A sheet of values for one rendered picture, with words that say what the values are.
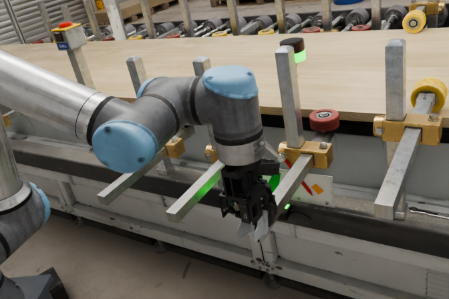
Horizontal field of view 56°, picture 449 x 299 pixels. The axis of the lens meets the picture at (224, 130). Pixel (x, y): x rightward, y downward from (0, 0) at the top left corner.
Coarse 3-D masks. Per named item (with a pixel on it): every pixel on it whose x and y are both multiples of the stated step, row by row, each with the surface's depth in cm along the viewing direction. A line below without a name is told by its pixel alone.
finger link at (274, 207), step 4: (272, 196) 82; (272, 200) 82; (268, 204) 82; (272, 204) 82; (276, 204) 83; (264, 208) 83; (268, 208) 82; (272, 208) 82; (276, 208) 83; (268, 212) 83; (272, 212) 83; (276, 212) 83; (268, 216) 83; (272, 216) 84; (268, 220) 84; (272, 220) 85; (268, 224) 84
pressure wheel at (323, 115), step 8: (312, 112) 118; (320, 112) 117; (328, 112) 116; (336, 112) 115; (312, 120) 114; (320, 120) 112; (328, 120) 112; (336, 120) 113; (312, 128) 115; (320, 128) 113; (328, 128) 113
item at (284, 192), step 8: (320, 136) 114; (328, 136) 115; (304, 160) 105; (312, 160) 106; (296, 168) 102; (304, 168) 102; (288, 176) 100; (296, 176) 99; (304, 176) 103; (280, 184) 97; (288, 184) 97; (296, 184) 99; (280, 192) 95; (288, 192) 95; (280, 200) 92; (288, 200) 96; (280, 208) 92; (272, 224) 89
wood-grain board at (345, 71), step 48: (0, 48) 317; (48, 48) 281; (96, 48) 252; (144, 48) 228; (192, 48) 209; (240, 48) 193; (336, 48) 166; (384, 48) 156; (432, 48) 147; (336, 96) 126; (384, 96) 120
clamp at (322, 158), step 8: (280, 144) 112; (304, 144) 110; (312, 144) 109; (328, 144) 108; (288, 152) 110; (296, 152) 109; (304, 152) 107; (312, 152) 106; (320, 152) 105; (328, 152) 106; (288, 160) 111; (296, 160) 110; (320, 160) 106; (328, 160) 106
